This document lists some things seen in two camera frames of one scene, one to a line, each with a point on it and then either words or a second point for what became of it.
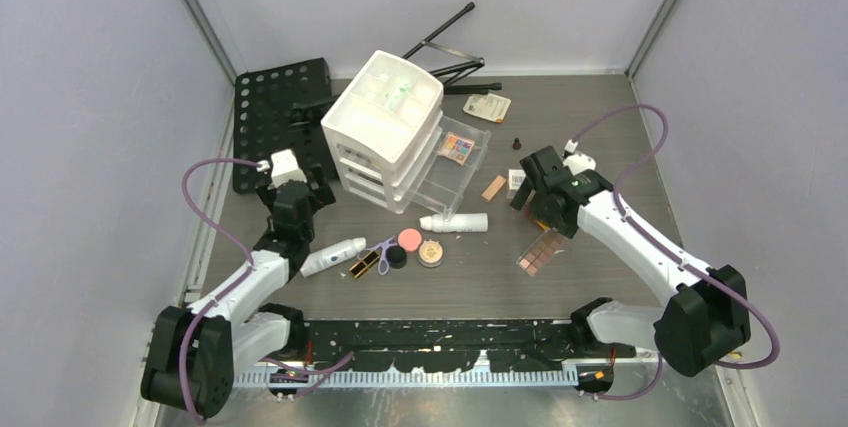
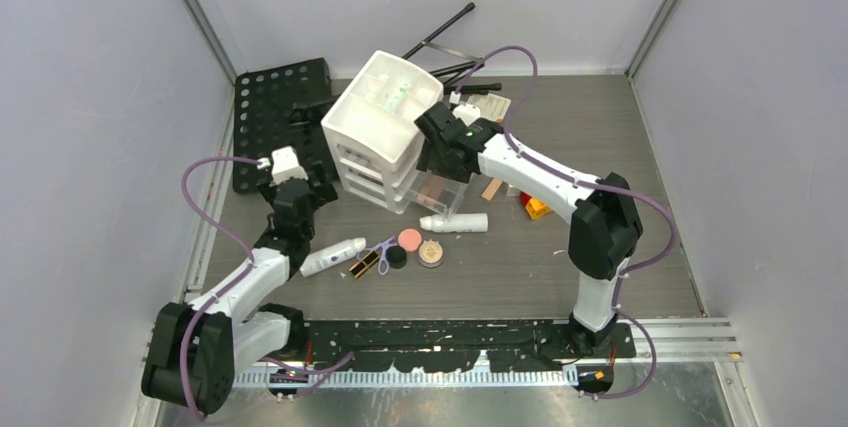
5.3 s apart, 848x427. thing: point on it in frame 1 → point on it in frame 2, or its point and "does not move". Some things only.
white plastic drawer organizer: (395, 147) does not move
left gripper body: (319, 197) does not move
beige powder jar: (430, 253) does not move
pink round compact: (410, 238) does not move
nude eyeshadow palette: (540, 252) → (436, 191)
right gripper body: (539, 210) → (432, 159)
